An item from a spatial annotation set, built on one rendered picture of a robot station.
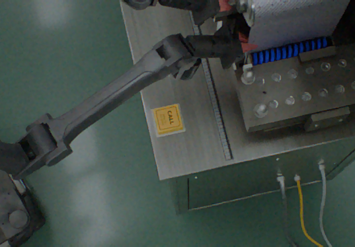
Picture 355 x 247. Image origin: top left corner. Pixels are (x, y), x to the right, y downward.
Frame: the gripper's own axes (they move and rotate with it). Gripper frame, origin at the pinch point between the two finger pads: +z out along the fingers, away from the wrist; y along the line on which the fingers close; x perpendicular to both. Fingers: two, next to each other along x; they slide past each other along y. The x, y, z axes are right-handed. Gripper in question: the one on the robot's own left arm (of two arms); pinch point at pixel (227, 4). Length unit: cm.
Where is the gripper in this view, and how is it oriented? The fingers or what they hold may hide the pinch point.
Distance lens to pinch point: 163.1
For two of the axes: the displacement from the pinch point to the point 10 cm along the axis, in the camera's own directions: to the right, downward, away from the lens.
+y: 2.1, 9.4, -2.6
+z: 7.4, 0.2, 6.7
